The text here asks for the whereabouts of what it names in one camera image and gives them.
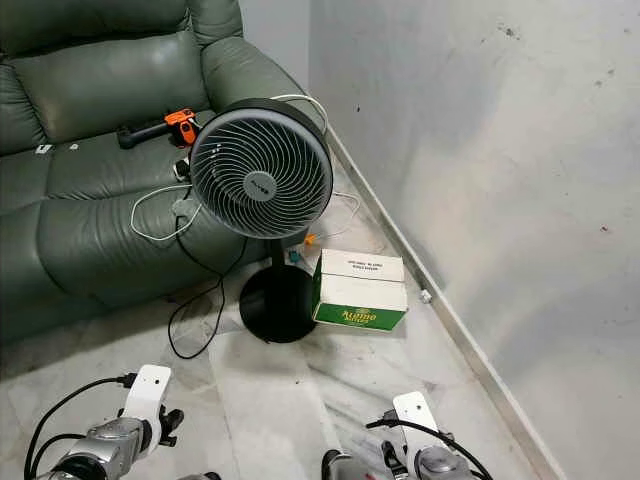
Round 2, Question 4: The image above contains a metal skirting strip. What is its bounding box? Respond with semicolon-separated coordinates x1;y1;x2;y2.
318;110;568;480

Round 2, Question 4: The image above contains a white green cardboard box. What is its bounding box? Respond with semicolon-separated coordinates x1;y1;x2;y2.
312;248;409;332

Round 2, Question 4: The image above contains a white power adapter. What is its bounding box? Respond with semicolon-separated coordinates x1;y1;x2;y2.
173;155;197;183

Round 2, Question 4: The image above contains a black standing fan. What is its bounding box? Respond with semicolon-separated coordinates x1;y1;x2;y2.
189;97;335;344

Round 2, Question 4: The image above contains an orange black power tool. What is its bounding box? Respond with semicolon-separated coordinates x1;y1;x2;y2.
117;107;199;150

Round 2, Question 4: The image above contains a green leather sofa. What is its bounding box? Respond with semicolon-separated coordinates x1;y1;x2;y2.
0;0;311;347

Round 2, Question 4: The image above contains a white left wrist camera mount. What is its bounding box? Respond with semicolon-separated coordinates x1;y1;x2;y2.
125;364;173;426

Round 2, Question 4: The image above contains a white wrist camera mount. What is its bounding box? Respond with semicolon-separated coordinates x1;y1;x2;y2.
392;391;443;446
125;364;173;426

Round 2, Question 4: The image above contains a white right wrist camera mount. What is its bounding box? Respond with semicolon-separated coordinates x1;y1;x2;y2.
392;391;443;446

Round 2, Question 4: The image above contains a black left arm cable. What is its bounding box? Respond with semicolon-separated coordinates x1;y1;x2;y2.
24;374;140;480

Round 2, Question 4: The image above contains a thin black power cord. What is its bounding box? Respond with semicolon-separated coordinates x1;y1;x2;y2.
167;150;251;361

